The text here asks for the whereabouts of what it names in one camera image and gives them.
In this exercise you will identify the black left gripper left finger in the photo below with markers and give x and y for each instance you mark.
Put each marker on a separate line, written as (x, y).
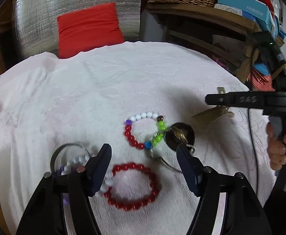
(85, 180)

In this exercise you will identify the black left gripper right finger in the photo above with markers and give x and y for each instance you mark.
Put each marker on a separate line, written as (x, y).
(202, 179)

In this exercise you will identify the cream hair claw clip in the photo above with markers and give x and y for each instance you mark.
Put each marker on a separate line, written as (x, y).
(211, 115)

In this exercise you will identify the person's right hand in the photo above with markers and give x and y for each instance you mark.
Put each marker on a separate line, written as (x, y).
(276, 149)

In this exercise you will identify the black headband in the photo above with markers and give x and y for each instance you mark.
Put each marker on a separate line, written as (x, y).
(69, 154)

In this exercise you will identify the wooden shelf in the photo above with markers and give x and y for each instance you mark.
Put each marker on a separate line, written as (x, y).
(210, 31)

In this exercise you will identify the blue cardboard box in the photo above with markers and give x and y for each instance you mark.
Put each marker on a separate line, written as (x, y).
(253, 7)

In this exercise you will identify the red cushion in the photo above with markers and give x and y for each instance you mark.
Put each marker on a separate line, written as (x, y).
(87, 29)

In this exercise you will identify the silver foil insulation sheet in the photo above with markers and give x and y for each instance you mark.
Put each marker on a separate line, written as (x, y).
(36, 22)

